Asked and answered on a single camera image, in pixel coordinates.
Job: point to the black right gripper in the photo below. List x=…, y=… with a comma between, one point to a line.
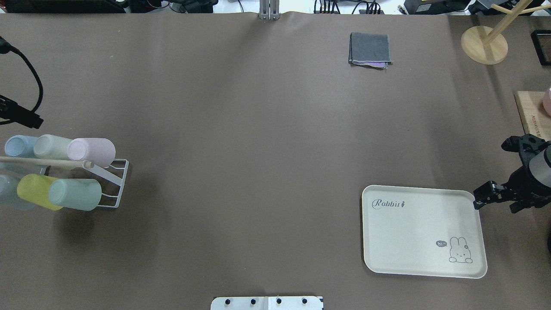
x=526, y=184

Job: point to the green cup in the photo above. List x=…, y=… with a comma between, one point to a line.
x=79, y=194

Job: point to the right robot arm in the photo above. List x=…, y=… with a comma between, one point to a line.
x=529, y=186

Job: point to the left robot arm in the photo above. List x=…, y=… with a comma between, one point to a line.
x=12, y=111

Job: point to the cream rabbit tray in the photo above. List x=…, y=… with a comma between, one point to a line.
x=422, y=232

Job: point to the pink cup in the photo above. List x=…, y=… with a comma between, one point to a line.
x=99, y=151

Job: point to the cream white cup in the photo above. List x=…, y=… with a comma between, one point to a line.
x=51, y=147

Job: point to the yellow cup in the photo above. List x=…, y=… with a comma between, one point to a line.
x=34, y=188

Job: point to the light blue cup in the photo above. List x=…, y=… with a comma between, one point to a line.
x=20, y=146

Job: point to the grey blue cup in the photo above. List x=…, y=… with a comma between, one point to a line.
x=8, y=194

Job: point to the wooden cutting board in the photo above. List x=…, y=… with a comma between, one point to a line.
x=534, y=110

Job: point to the wooden mug tree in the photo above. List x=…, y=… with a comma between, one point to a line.
x=487, y=45

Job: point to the folded grey cloth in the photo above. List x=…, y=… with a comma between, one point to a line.
x=371, y=50

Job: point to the aluminium frame post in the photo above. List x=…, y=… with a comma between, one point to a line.
x=269, y=10

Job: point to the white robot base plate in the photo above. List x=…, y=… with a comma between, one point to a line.
x=268, y=303

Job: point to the white wire cup rack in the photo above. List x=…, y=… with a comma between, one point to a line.
x=87, y=165

